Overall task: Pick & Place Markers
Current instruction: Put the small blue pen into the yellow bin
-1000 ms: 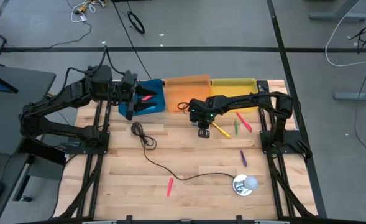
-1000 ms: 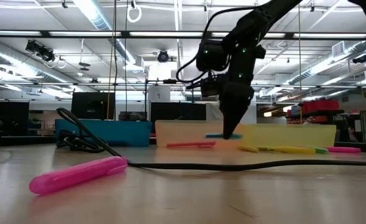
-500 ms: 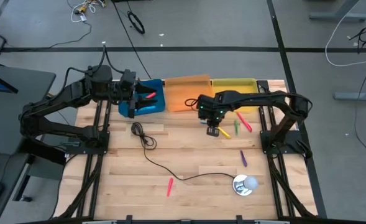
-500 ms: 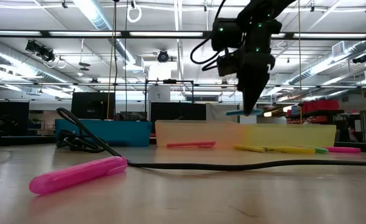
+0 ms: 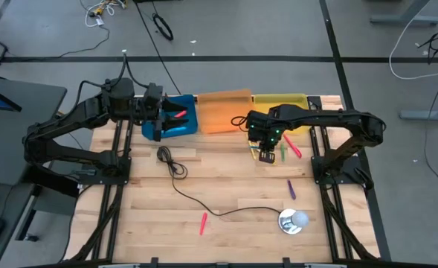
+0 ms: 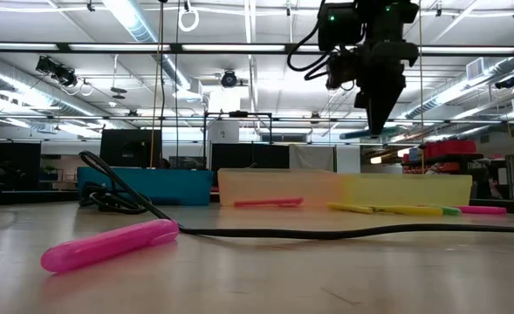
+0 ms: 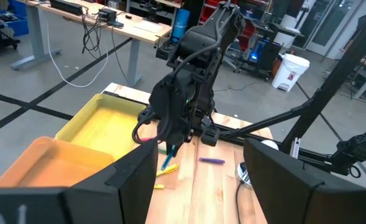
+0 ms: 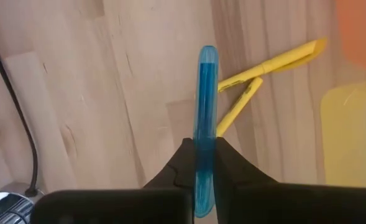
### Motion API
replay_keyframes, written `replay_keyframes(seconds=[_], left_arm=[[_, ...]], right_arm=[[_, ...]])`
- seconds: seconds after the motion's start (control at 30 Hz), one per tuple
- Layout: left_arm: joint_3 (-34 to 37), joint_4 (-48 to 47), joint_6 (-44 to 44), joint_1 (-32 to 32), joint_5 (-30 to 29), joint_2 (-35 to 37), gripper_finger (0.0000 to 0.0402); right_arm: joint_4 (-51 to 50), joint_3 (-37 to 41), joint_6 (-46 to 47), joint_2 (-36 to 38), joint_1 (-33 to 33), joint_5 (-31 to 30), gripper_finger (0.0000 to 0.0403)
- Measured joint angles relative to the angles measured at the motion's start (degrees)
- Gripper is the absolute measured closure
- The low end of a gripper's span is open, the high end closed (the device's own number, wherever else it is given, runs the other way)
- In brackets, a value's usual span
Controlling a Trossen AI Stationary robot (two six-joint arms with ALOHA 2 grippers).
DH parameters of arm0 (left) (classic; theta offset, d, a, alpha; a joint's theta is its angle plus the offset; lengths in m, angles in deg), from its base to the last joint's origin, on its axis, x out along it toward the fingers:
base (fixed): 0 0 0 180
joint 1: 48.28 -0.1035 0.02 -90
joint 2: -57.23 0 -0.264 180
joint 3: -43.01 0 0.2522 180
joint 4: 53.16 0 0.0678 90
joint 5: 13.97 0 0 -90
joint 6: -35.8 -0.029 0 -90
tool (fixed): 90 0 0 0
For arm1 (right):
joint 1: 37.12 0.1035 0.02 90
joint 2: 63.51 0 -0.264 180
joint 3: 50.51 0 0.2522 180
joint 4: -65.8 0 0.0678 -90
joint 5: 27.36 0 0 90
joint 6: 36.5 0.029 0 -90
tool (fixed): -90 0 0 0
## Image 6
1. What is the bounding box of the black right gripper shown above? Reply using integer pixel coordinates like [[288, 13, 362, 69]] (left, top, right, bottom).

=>
[[325, 40, 421, 137]]

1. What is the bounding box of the yellow highlighter marker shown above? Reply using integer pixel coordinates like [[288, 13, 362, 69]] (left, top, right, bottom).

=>
[[367, 204, 444, 217], [326, 201, 374, 215]]

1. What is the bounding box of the pink highlighter marker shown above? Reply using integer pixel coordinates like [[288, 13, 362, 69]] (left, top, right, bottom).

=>
[[455, 205, 508, 216], [40, 218, 181, 275], [233, 197, 305, 208]]

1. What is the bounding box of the red storage bin shelf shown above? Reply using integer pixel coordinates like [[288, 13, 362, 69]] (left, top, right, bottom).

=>
[[401, 139, 485, 175]]

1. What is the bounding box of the grey fabric panel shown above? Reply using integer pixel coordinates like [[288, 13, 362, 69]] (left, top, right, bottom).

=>
[[288, 144, 337, 172]]

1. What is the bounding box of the yellow translucent plastic bin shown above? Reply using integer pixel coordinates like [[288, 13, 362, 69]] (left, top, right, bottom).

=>
[[341, 173, 474, 208]]

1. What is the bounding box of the black partition panel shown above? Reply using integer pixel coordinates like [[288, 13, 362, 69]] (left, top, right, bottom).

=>
[[210, 143, 291, 171]]

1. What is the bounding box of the orange translucent plastic bin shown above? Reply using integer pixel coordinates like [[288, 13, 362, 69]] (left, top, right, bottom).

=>
[[217, 167, 345, 208]]

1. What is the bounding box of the black overhead light bar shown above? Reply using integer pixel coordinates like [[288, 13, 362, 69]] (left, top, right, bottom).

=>
[[0, 41, 514, 57]]

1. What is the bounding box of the blue plastic bin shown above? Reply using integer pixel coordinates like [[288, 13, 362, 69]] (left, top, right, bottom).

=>
[[76, 166, 215, 207]]

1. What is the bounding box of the large black monitor screen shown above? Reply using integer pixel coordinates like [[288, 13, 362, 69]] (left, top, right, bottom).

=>
[[99, 128, 162, 169]]

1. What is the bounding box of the silver ceiling air duct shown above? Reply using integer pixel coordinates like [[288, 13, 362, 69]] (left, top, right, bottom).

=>
[[402, 56, 514, 121], [101, 0, 205, 104], [0, 64, 109, 132]]

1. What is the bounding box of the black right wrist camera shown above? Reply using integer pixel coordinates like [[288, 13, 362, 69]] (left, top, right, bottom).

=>
[[317, 1, 366, 52]]

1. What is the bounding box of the black neighbouring rig frame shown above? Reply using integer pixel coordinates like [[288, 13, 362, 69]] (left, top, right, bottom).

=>
[[202, 110, 274, 146]]

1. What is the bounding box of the long black cable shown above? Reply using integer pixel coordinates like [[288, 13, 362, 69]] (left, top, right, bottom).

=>
[[78, 150, 514, 241]]

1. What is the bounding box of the white cable ring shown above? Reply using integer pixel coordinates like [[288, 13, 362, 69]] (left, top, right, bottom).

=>
[[177, 6, 201, 33]]

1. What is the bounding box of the black hanging cable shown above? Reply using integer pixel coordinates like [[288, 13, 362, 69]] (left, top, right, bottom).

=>
[[158, 0, 167, 145]]

